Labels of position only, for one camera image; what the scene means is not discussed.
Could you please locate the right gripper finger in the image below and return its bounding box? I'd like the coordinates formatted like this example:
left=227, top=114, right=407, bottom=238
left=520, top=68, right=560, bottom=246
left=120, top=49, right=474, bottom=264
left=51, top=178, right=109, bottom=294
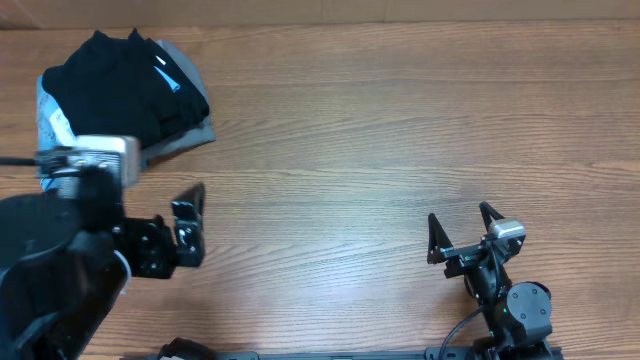
left=479, top=201, right=504, bottom=232
left=427, top=213, right=454, bottom=264

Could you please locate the grey folded garment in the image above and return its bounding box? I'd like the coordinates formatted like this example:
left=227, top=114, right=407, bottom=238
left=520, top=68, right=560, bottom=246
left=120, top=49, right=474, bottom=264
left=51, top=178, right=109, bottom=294
left=141, top=40, right=216, bottom=167

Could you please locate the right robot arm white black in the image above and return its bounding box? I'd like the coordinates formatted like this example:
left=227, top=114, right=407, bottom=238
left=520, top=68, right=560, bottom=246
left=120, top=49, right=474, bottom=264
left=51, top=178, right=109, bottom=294
left=427, top=202, right=563, bottom=360

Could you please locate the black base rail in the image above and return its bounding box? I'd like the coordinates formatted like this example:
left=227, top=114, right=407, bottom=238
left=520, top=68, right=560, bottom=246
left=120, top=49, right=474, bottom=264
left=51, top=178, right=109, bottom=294
left=119, top=337, right=566, bottom=360

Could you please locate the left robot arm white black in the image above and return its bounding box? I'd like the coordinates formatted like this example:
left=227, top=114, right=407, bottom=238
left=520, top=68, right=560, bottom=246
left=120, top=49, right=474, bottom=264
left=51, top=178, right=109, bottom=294
left=1, top=167, right=205, bottom=359

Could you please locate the black polo shirt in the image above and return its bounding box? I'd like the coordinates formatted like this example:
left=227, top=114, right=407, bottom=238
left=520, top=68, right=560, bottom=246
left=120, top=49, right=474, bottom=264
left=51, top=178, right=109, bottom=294
left=42, top=30, right=210, bottom=148

